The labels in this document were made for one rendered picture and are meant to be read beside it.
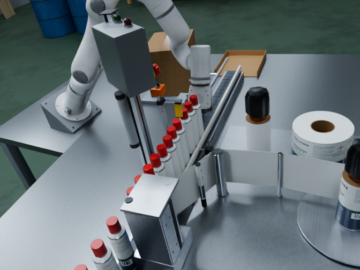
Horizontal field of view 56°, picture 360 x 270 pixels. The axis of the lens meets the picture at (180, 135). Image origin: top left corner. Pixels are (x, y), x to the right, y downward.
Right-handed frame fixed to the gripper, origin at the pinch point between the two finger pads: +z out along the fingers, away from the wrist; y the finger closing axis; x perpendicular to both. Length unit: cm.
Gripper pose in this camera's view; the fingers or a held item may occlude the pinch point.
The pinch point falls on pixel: (200, 119)
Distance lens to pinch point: 150.0
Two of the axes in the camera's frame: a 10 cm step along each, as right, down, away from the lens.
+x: 3.9, -2.7, 8.8
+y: 9.2, 0.9, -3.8
